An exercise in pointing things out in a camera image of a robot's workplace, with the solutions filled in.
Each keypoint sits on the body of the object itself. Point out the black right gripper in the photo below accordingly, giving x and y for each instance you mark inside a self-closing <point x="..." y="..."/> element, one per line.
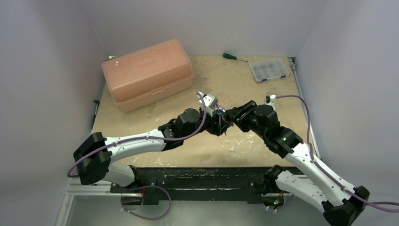
<point x="238" y="113"/>

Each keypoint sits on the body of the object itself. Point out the pink translucent plastic toolbox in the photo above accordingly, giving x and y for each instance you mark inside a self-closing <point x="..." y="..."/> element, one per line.
<point x="148" y="75"/>

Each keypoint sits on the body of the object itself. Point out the clear plastic organizer box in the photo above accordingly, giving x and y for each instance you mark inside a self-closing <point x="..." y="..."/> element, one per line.
<point x="269" y="70"/>

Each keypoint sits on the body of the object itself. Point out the blue handled pliers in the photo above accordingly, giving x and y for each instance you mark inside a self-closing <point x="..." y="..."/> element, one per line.
<point x="220" y="109"/>

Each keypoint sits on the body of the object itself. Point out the green handled screwdriver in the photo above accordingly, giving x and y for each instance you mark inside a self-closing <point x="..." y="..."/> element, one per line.
<point x="232" y="57"/>

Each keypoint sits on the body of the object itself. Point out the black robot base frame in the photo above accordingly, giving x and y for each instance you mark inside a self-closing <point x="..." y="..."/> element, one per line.
<point x="244" y="184"/>

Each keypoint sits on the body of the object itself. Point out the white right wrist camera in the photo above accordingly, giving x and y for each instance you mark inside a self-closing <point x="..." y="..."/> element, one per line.
<point x="270" y="101"/>

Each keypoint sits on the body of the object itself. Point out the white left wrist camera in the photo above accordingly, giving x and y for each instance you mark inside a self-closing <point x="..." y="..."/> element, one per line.
<point x="209" y="103"/>

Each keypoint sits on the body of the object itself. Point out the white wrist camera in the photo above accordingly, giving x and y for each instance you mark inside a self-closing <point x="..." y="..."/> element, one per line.
<point x="209" y="103"/>
<point x="270" y="101"/>

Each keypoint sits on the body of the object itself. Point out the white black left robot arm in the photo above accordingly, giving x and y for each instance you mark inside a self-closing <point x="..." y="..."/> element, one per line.
<point x="96" y="157"/>

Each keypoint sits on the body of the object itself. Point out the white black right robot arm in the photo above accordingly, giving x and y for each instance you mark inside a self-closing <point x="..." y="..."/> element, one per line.
<point x="334" y="197"/>

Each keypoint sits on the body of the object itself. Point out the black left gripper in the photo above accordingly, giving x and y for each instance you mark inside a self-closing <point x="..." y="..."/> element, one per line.
<point x="217" y="124"/>

